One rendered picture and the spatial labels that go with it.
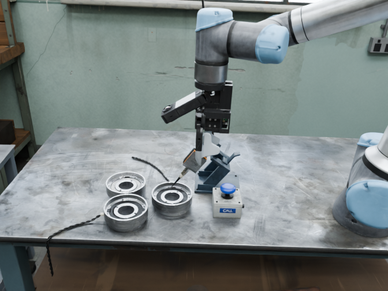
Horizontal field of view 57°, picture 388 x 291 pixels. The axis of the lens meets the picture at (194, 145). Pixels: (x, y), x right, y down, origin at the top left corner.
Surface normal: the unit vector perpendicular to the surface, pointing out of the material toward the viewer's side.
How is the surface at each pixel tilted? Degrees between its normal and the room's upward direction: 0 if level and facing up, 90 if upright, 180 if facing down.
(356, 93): 90
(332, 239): 0
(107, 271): 0
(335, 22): 109
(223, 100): 90
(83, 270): 0
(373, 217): 97
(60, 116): 90
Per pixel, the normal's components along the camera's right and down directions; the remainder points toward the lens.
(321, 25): -0.31, 0.69
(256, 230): 0.04, -0.89
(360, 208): -0.47, 0.50
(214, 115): -0.05, 0.45
